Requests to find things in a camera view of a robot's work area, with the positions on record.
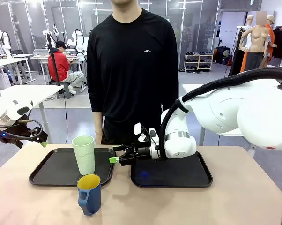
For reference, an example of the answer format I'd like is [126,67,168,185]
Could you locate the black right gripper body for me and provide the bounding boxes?
[131,145,154,163]

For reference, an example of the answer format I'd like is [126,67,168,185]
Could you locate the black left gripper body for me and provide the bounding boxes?
[0,125,30,148]

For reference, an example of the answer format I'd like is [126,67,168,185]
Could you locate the pale green tall cup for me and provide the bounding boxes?
[72,135,96,176]

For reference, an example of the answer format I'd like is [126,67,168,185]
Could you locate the blue mug yellow inside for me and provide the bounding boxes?
[76,173,102,216]

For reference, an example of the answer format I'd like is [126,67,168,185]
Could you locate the person right forearm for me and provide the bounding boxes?
[90,77,104,145]

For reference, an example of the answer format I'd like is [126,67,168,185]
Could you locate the person left forearm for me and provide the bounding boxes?
[164,75,179,112]

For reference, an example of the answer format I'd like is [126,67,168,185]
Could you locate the black plastic serving tray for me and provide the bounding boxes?
[28,147,117,188]
[131,149,213,188]

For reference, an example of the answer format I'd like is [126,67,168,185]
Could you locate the white table with grey leg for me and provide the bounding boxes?
[0,84,65,144]

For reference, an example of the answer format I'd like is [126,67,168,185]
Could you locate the white background desk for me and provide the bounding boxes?
[0,54,36,85]

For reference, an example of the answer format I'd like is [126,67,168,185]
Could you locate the seated person red jacket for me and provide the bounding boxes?
[48,40,85,95]

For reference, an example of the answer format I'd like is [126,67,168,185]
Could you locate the person torso black sweatshirt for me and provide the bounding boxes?
[86,0,179,145]

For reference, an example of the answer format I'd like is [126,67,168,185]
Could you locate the white shoe rack with shoes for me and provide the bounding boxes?
[184,52,214,73]

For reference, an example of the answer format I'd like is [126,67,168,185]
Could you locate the black braided right arm sleeve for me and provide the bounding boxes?
[159,67,282,161]

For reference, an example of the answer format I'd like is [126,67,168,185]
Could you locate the black bags pile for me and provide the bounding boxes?
[213,46,230,65]

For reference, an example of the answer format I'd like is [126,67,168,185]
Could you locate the black tripod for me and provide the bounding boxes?
[227,27,246,77]

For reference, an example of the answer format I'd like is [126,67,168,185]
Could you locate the beige mannequin grey trousers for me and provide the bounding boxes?
[239,11,270,71]

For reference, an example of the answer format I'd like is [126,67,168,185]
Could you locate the white mannequin torso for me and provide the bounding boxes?
[245,15,255,47]

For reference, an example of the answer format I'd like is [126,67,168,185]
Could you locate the mannequin in orange garment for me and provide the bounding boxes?
[264,15,278,63]

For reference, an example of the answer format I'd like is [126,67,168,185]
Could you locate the rack of black garments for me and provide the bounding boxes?
[272,25,282,59]

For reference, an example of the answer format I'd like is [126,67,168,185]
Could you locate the thin black left gripper cable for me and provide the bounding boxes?
[0,119,44,143]

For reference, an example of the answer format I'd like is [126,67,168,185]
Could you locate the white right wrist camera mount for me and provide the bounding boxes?
[134,123,158,143]

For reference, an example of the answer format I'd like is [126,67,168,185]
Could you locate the black camera stand pole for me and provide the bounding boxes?
[45,32,62,87]

